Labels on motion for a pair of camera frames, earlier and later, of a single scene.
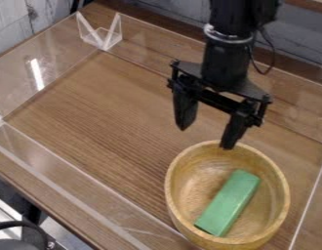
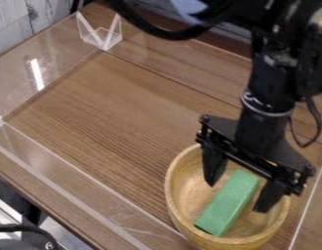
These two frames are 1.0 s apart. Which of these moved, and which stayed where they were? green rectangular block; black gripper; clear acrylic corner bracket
Moved: black gripper
Stayed: clear acrylic corner bracket; green rectangular block
